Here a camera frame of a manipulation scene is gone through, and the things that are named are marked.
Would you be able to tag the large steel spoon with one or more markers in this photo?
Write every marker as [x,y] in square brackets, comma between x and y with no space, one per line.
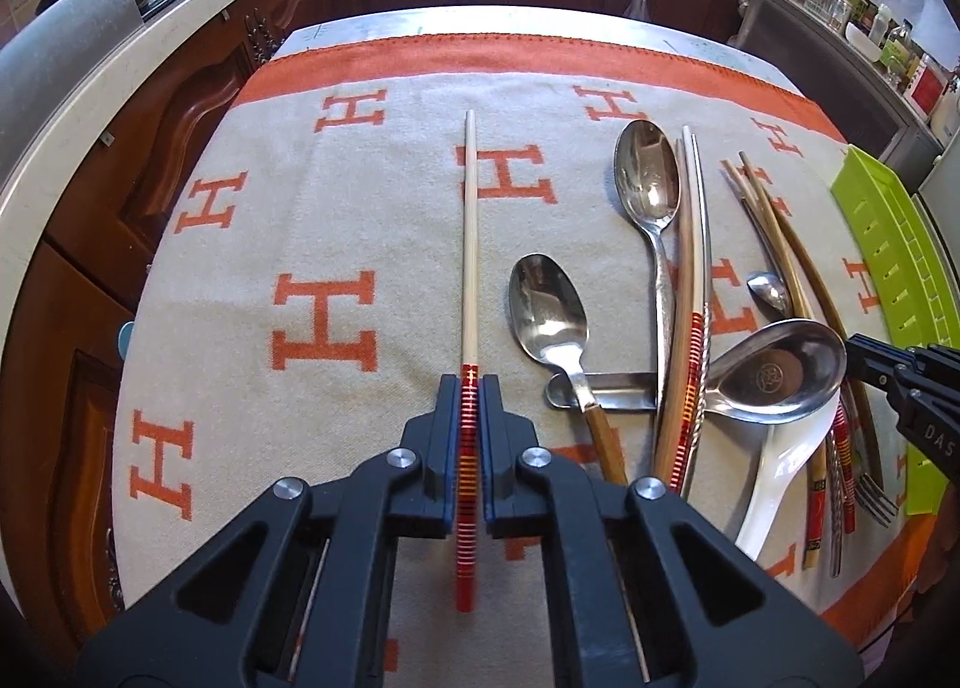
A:
[645,171]

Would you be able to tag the light blue object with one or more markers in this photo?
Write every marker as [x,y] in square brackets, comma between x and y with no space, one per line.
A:
[125,343]

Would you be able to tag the brown wooden chopstick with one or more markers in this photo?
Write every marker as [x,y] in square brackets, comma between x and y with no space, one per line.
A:
[765,230]
[795,245]

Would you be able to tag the green plastic utensil tray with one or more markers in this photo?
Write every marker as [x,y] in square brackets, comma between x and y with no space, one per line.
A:
[892,245]

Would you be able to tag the steel fork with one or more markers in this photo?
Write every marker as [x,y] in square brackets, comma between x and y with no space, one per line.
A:
[877,497]

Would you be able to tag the red labelled box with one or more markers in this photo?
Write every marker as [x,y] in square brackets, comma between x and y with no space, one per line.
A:
[928,84]

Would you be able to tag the orange and beige printed blanket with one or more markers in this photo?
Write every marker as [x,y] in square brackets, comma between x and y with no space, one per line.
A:
[360,193]

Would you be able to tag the white plastic bag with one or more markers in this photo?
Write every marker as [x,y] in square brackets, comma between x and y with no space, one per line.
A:
[637,4]

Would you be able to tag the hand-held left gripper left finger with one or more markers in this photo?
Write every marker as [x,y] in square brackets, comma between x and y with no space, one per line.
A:
[448,433]

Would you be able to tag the stainless steel panel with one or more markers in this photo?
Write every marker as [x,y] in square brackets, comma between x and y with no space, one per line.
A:
[60,58]

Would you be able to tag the twisted steel chopstick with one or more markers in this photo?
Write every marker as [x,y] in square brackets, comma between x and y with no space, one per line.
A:
[835,553]

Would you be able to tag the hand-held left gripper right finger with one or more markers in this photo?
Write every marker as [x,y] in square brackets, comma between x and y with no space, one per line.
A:
[491,433]

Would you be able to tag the white ceramic spoon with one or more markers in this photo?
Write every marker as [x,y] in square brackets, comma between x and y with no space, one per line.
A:
[780,478]

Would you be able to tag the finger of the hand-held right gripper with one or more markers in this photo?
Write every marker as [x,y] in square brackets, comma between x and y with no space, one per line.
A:
[877,358]
[937,358]

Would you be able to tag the grey metal appliance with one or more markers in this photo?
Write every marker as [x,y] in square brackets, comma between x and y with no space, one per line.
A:
[817,58]

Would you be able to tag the small steel spoon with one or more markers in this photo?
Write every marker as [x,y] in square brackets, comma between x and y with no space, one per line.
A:
[769,292]

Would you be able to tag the clear plastic bottle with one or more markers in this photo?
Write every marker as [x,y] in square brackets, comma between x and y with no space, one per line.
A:
[896,51]

